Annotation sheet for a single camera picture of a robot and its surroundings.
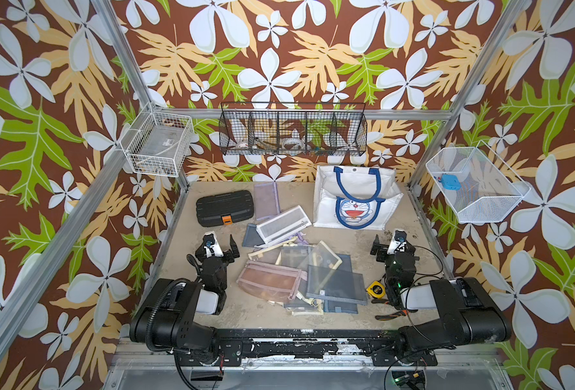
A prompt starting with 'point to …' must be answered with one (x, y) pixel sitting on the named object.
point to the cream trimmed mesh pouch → (291, 253)
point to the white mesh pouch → (283, 224)
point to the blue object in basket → (450, 181)
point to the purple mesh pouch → (266, 200)
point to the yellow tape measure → (376, 289)
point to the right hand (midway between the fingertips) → (389, 236)
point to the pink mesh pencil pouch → (272, 282)
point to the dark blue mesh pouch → (334, 306)
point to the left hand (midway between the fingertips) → (218, 236)
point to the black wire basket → (292, 128)
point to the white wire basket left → (158, 144)
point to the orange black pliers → (392, 315)
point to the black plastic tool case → (224, 208)
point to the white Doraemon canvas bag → (354, 197)
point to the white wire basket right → (477, 187)
